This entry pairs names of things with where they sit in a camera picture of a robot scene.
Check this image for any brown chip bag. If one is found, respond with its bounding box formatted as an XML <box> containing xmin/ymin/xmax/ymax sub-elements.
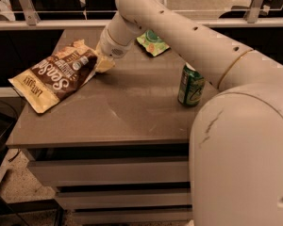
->
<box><xmin>9</xmin><ymin>40</ymin><xmax>98</xmax><ymax>114</ymax></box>

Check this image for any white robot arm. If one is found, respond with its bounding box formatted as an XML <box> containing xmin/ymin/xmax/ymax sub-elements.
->
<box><xmin>99</xmin><ymin>0</ymin><xmax>283</xmax><ymax>226</ymax></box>

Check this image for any green chip bag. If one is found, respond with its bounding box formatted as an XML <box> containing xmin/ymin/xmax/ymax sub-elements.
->
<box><xmin>137</xmin><ymin>30</ymin><xmax>170</xmax><ymax>57</ymax></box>

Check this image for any metal railing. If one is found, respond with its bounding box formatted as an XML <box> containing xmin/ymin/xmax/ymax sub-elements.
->
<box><xmin>0</xmin><ymin>0</ymin><xmax>283</xmax><ymax>29</ymax></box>

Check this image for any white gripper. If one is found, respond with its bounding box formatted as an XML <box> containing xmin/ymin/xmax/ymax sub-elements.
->
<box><xmin>95</xmin><ymin>27</ymin><xmax>131</xmax><ymax>73</ymax></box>

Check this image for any green soda can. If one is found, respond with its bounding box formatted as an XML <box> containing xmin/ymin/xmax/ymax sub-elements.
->
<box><xmin>177</xmin><ymin>63</ymin><xmax>206</xmax><ymax>106</ymax></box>

